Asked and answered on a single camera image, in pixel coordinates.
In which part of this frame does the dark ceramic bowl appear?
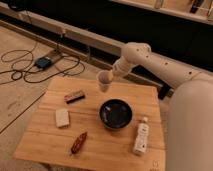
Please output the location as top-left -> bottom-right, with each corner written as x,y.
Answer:
99,99 -> 133,130

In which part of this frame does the wooden board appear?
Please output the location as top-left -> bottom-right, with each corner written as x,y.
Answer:
14,77 -> 165,171

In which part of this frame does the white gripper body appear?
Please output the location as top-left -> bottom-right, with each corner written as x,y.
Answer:
108,57 -> 131,80

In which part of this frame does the white plastic bottle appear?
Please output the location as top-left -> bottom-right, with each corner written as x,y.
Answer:
133,117 -> 149,155

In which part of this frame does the red brown snack packet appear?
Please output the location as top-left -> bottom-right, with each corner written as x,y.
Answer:
71,132 -> 87,154

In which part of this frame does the brown chocolate bar box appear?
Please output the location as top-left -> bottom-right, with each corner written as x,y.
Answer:
64,90 -> 85,104

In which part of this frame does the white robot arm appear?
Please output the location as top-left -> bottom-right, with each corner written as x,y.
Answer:
109,42 -> 213,171

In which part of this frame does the white rectangular block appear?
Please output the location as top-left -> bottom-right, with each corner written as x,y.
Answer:
55,108 -> 70,128

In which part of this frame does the blue power adapter box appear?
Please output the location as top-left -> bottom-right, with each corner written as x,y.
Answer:
34,57 -> 52,70

